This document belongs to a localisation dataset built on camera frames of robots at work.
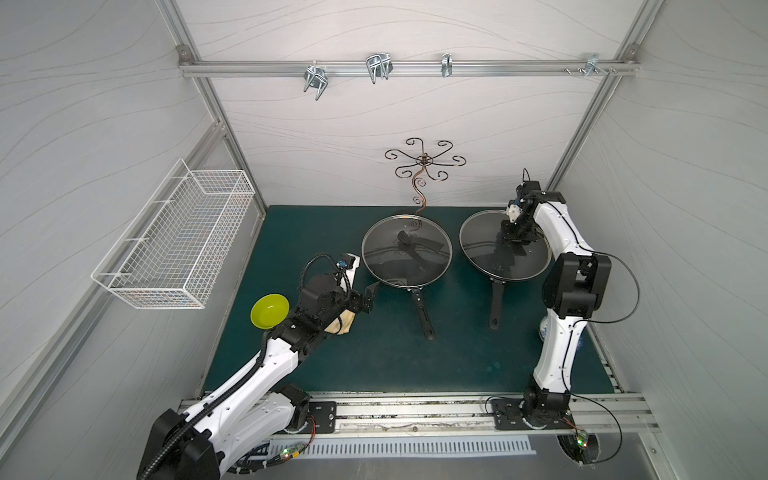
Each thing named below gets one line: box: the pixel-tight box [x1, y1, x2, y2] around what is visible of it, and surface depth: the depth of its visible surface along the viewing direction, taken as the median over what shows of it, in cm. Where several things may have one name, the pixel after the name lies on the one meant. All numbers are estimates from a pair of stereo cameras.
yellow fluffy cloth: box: [324, 309, 356, 335], surface depth 89 cm
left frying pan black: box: [361, 214, 453, 341], surface depth 103 cm
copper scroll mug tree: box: [384, 137, 467, 215], surface depth 94 cm
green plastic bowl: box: [250, 294, 290, 330], surface depth 92 cm
